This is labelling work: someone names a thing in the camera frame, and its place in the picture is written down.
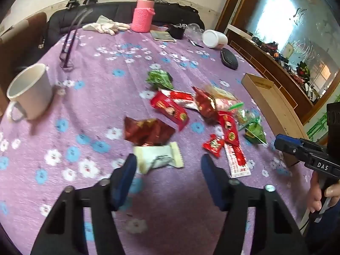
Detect green pea snack packet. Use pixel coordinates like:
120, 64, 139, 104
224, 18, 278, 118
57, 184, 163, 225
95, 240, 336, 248
146, 70, 174, 90

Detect clear plastic cup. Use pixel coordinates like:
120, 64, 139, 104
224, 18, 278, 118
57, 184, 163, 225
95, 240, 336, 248
184, 23, 205, 40

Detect red white rice cracker packet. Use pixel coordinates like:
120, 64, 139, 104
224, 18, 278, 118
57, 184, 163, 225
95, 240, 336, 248
159, 89, 198, 111

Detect purple framed eyeglasses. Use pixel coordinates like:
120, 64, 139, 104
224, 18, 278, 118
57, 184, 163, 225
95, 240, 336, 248
59, 7, 93, 70

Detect red long snack packet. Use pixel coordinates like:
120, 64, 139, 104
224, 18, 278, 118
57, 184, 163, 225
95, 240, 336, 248
150, 92, 189, 131
217, 111, 239, 147

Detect green wrapped candy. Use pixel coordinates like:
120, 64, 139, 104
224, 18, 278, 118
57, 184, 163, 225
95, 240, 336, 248
235, 109, 259, 126

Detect white enamel mug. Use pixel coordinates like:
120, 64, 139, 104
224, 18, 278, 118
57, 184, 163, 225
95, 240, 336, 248
6, 63, 53, 123

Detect small red candy packet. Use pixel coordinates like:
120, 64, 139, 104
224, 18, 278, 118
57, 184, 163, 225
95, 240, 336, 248
202, 134, 224, 158

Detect small notebook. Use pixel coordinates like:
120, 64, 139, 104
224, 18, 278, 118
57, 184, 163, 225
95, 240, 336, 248
150, 30, 176, 43

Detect red white flat packet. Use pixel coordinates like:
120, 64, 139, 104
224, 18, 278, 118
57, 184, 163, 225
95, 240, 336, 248
225, 144, 251, 179

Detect small black cup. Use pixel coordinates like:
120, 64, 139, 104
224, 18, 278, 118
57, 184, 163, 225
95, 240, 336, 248
167, 24, 186, 40

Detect cardboard box tray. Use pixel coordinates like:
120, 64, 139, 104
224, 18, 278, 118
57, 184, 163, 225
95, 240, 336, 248
240, 72, 309, 166

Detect black leather sofa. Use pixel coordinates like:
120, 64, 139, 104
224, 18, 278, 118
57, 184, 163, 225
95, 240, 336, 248
44, 2, 205, 48

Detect person's right hand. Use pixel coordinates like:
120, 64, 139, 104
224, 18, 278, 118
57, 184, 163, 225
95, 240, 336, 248
307, 172, 340, 213

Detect white plastic jar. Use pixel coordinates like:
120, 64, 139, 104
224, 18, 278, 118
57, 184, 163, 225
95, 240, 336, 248
202, 29, 228, 49

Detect white cloth gloves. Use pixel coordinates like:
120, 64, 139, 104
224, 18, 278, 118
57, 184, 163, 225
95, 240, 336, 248
82, 15, 130, 36

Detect pink knit-sleeved bottle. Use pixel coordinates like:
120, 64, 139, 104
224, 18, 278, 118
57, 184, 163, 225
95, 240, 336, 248
131, 0, 155, 33

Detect white cake packet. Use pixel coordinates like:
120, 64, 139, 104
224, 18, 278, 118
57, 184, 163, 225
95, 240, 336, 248
133, 142, 184, 174

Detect wooden cabinet counter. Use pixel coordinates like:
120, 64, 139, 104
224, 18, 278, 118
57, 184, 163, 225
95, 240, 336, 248
227, 31, 339, 124

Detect brown wooden chair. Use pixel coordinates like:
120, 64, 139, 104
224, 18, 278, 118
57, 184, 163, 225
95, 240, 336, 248
1, 12, 47, 92

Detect yellow cheese biscuit packet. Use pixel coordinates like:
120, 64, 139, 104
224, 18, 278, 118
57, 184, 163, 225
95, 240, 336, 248
205, 85, 237, 101

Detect dark red foil snack bag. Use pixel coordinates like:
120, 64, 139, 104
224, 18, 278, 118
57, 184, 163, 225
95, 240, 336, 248
124, 116, 176, 146

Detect black glasses case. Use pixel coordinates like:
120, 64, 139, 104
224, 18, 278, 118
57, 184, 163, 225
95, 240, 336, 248
220, 48, 239, 70

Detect purple floral tablecloth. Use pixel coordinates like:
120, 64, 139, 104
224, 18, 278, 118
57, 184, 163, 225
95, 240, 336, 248
0, 28, 317, 255

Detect pink cartoon snack packet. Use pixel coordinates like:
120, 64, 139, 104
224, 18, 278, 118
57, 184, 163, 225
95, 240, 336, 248
215, 98, 244, 112

